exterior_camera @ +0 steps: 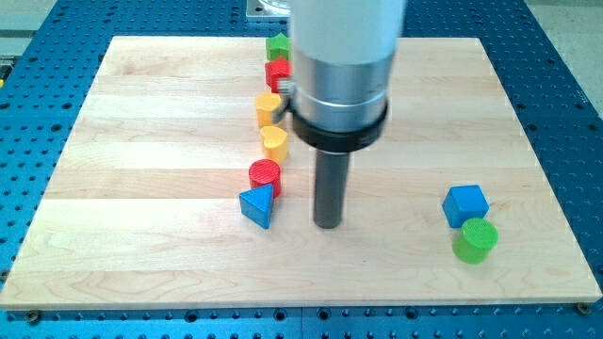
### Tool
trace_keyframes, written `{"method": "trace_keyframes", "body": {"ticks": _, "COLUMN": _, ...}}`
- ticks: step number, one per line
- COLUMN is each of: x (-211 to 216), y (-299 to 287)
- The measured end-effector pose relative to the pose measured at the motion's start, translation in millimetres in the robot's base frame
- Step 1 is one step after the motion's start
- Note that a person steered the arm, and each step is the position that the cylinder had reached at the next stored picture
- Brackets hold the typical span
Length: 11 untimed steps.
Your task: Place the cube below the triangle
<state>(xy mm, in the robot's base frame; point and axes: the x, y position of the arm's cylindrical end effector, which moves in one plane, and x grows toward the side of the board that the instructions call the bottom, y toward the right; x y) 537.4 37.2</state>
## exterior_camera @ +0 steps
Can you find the green cylinder block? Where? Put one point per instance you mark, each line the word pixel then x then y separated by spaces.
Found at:
pixel 477 237

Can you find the yellow heart block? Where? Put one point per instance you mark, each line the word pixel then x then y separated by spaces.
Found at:
pixel 274 143

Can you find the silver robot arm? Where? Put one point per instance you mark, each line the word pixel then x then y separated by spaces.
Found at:
pixel 341 54

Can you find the board corner screw left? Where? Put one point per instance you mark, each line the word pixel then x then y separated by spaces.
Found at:
pixel 32 317

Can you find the yellow pentagon block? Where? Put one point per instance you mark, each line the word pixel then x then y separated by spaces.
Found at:
pixel 265 103

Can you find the wooden board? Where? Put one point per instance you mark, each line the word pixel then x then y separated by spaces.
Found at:
pixel 142 209

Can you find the red hexagon block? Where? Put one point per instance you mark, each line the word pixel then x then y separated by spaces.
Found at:
pixel 275 70

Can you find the blue cube block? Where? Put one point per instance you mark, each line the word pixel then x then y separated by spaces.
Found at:
pixel 464 202

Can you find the blue triangle block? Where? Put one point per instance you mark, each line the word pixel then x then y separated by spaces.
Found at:
pixel 256 204

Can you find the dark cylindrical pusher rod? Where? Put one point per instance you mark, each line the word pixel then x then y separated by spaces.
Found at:
pixel 331 172

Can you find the green star block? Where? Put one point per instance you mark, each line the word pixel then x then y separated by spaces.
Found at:
pixel 277 46

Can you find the red cylinder block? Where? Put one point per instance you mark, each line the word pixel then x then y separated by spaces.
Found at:
pixel 266 172

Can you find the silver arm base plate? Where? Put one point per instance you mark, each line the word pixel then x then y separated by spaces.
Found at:
pixel 267 8

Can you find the board corner screw right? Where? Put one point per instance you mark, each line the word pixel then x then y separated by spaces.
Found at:
pixel 583 308

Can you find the board corner screw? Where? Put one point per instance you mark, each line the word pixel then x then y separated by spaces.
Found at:
pixel 32 317
pixel 583 308

